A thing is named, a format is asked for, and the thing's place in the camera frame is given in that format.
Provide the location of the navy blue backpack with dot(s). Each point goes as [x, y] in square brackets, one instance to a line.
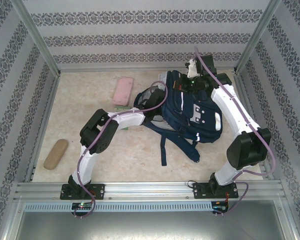
[185, 120]

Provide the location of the pink pencil case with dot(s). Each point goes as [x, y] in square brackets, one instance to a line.
[123, 91]

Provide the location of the green notebook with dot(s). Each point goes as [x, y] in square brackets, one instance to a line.
[121, 108]

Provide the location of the brown glasses case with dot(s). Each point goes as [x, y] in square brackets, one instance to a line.
[55, 155]

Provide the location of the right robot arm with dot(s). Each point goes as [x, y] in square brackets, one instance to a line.
[247, 150]

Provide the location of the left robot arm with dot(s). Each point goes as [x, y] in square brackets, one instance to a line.
[100, 135]

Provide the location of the right circuit board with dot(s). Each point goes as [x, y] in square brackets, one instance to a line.
[220, 206]

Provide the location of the circuit board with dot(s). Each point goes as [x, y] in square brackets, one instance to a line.
[220, 206]
[82, 205]

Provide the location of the grey metal sheet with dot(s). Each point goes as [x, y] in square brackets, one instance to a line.
[150, 227]

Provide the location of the left circuit board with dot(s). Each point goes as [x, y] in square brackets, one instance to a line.
[82, 205]

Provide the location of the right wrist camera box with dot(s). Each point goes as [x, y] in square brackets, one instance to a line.
[193, 70]

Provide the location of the aluminium table edge rail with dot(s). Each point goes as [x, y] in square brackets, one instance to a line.
[115, 69]
[240, 83]
[47, 112]

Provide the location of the aluminium frame post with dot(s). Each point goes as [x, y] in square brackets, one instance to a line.
[37, 37]
[256, 37]

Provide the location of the aluminium mounting rail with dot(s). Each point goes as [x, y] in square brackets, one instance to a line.
[145, 190]

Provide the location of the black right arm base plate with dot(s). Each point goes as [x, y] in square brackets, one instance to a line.
[200, 191]

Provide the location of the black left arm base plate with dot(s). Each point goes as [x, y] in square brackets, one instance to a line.
[98, 191]

